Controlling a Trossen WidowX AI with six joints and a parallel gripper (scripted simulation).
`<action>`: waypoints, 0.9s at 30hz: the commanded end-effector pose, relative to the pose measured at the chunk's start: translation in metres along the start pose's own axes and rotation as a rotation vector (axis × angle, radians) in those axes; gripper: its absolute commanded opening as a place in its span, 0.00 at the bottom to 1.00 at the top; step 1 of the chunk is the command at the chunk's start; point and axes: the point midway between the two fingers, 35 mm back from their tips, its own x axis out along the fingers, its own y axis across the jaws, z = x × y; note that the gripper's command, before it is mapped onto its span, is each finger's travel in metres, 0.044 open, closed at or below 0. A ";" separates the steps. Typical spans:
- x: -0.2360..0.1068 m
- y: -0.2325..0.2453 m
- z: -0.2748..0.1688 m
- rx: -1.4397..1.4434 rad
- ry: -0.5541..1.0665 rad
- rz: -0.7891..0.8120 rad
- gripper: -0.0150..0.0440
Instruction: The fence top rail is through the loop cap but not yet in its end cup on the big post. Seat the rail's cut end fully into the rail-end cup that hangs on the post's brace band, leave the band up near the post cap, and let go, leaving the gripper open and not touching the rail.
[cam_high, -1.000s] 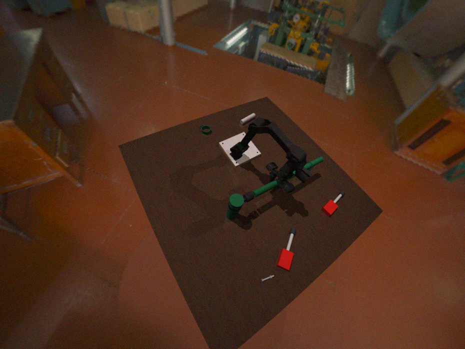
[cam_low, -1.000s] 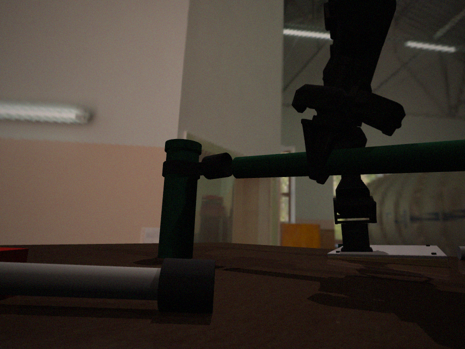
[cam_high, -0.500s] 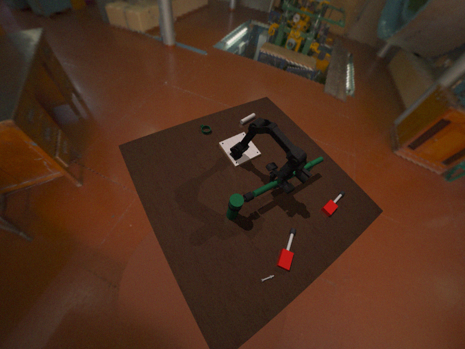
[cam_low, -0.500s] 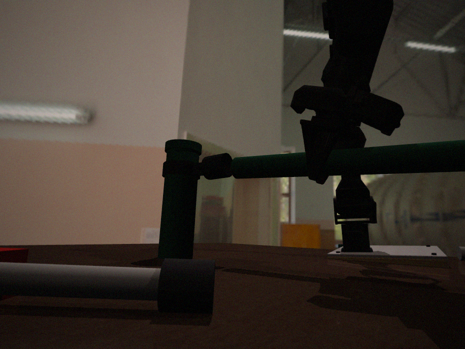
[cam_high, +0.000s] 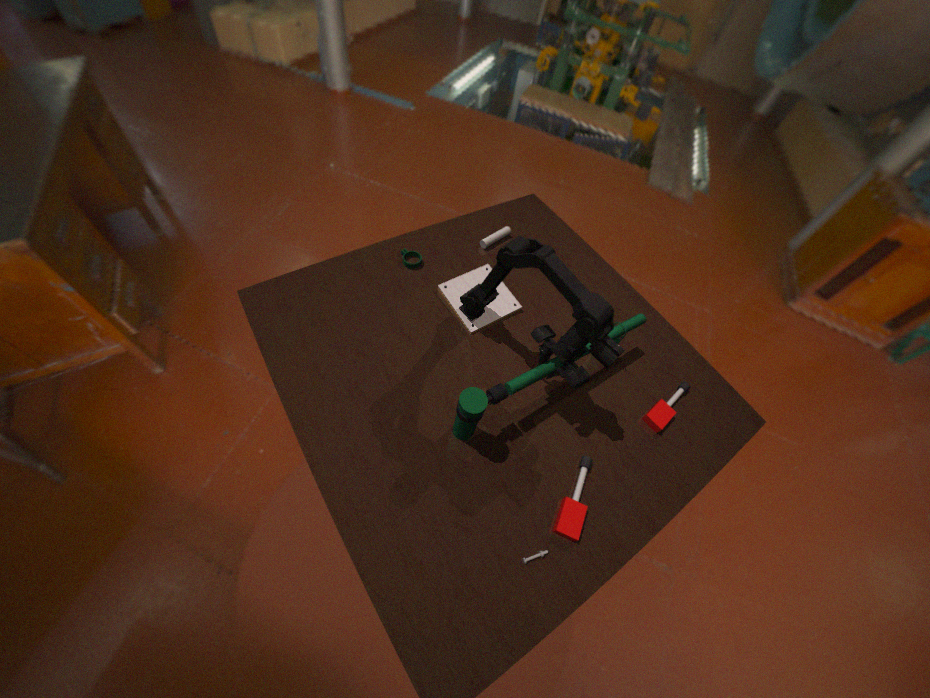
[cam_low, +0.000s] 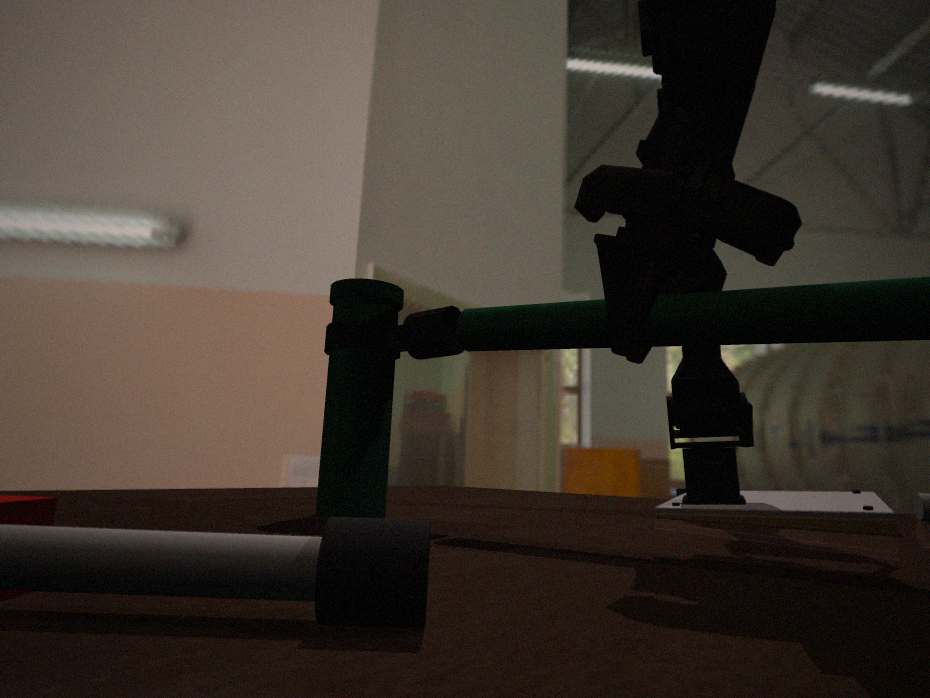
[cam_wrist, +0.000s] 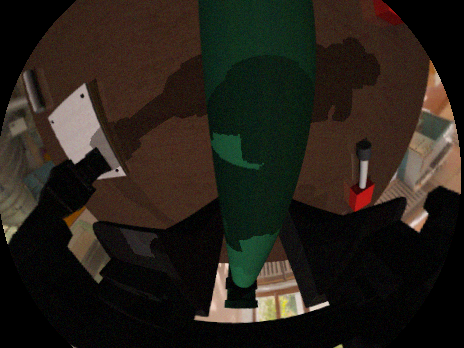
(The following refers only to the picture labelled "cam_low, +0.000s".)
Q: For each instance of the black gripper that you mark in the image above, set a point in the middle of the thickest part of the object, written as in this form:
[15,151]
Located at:
[655,253]

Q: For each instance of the white cylinder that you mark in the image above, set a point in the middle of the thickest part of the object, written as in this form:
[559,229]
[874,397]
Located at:
[922,506]

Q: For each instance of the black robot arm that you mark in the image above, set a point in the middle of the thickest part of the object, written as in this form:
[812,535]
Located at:
[709,53]

